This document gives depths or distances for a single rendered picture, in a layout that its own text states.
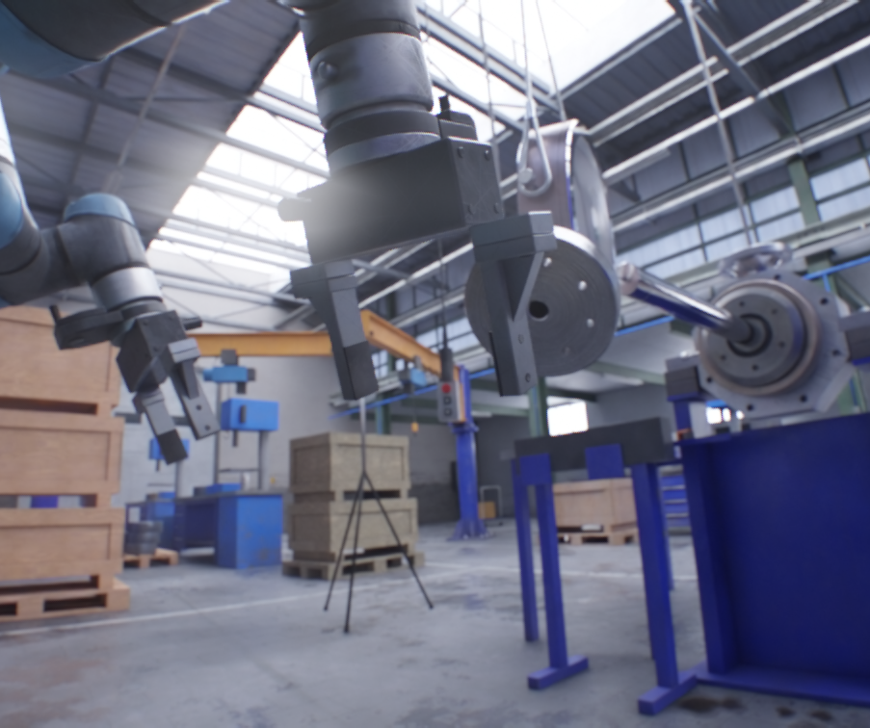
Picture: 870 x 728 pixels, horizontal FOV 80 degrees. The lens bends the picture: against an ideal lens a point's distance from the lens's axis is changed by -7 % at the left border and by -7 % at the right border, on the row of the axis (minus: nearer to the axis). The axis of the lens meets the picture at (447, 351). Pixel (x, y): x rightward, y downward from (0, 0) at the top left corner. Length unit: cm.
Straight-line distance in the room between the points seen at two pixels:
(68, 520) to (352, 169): 424
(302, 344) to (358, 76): 721
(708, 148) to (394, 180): 990
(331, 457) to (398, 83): 509
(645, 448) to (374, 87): 166
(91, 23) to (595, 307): 56
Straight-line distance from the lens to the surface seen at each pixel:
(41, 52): 39
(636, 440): 191
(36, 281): 75
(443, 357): 181
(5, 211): 63
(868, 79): 979
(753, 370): 191
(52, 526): 452
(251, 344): 760
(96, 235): 76
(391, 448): 590
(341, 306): 41
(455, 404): 177
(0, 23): 40
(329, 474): 535
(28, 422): 456
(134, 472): 1406
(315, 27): 38
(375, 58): 36
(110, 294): 73
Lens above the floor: 66
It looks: 15 degrees up
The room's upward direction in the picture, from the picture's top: 3 degrees counter-clockwise
